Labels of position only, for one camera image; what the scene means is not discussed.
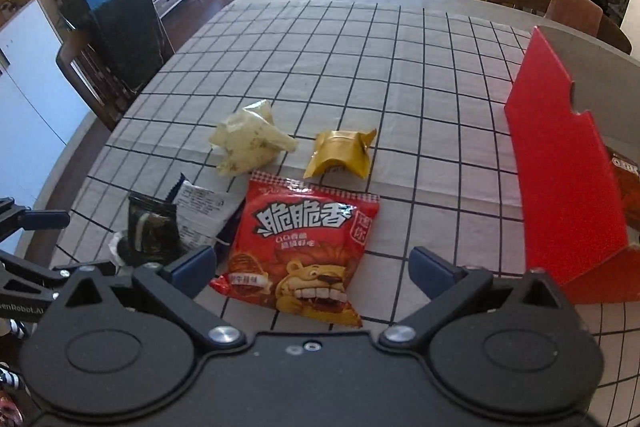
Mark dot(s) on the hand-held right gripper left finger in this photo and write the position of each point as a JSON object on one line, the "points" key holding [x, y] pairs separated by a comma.
{"points": [[192, 264]]}

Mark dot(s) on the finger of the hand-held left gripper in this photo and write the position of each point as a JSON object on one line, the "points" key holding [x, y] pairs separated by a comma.
{"points": [[30, 269], [42, 219]]}

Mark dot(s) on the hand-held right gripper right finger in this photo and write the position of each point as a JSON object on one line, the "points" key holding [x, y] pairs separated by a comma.
{"points": [[435, 269]]}

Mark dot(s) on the dark brown snack packet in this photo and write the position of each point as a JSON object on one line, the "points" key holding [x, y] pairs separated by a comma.
{"points": [[152, 232]]}

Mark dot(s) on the white blue snack packet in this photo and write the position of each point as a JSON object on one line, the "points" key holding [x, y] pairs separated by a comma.
{"points": [[200, 207]]}

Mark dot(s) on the red lion snack packet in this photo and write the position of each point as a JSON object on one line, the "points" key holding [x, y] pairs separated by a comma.
{"points": [[300, 232]]}

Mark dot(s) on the pale yellow snack packet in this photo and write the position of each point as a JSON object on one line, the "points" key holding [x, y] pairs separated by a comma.
{"points": [[250, 142]]}

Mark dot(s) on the gold yellow snack packet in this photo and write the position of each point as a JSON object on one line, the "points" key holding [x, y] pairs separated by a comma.
{"points": [[340, 152]]}

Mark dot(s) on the red cardboard box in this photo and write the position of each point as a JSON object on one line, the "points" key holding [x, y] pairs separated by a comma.
{"points": [[560, 182]]}

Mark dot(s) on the orange brown snack packet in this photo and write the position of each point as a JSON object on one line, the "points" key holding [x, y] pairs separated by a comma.
{"points": [[625, 177]]}

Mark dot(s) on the white cabinet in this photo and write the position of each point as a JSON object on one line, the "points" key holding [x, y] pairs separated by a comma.
{"points": [[30, 82]]}

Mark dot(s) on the dark wooden chair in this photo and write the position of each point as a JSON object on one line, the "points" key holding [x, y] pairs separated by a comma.
{"points": [[85, 72]]}

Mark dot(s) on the black cloth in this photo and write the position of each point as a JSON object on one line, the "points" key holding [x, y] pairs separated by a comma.
{"points": [[125, 32]]}

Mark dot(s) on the pink cloth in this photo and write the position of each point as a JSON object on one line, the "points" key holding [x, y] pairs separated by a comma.
{"points": [[572, 12]]}

